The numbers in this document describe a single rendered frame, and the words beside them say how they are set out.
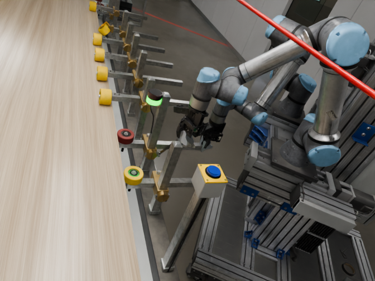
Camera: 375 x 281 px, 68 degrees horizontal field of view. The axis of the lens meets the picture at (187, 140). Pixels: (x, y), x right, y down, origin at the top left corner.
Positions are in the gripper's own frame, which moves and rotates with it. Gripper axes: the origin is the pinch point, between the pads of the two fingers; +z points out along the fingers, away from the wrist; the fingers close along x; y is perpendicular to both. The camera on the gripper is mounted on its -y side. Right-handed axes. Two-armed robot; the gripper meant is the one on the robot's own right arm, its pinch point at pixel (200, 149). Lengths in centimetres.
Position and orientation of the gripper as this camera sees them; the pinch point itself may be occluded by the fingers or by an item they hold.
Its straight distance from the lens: 152.6
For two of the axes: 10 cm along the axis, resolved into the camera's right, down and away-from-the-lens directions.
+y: 9.2, 0.3, 4.0
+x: -2.8, -6.5, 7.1
